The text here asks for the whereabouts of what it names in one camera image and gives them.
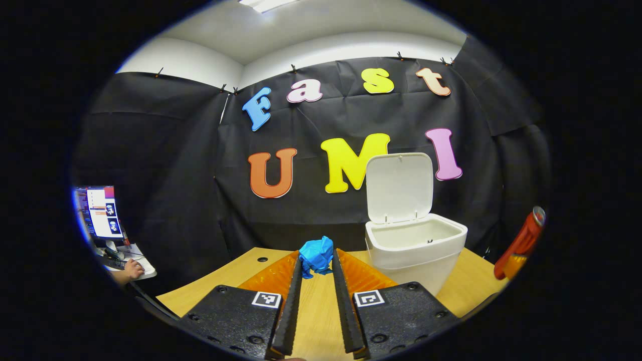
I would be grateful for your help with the computer monitor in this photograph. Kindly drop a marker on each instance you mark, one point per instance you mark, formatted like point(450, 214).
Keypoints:
point(103, 213)

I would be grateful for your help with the blue paper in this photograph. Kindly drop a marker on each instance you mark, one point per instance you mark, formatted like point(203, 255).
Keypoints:
point(317, 255)

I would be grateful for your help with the wooden desktop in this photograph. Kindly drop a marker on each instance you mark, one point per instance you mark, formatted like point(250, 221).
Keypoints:
point(316, 311)

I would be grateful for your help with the white side desk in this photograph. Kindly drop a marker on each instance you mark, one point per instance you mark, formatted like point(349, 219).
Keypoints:
point(148, 271)

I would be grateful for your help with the black backdrop cloth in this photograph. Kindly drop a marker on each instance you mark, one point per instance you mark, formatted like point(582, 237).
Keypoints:
point(301, 220)

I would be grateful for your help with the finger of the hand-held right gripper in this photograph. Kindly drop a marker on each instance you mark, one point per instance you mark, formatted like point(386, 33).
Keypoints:
point(514, 265)

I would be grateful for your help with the white desktop garbage bin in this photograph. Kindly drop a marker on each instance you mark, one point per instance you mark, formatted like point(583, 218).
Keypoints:
point(416, 260)

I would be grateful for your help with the ceiling light panel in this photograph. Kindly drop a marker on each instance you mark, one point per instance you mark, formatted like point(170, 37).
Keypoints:
point(266, 4)

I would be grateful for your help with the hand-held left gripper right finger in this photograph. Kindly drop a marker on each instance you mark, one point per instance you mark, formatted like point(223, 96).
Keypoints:
point(346, 311)

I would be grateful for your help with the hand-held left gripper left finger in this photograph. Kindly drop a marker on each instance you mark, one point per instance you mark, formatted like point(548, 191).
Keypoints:
point(291, 311)

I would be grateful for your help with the black keyboard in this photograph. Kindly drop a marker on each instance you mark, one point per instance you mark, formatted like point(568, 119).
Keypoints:
point(113, 263)

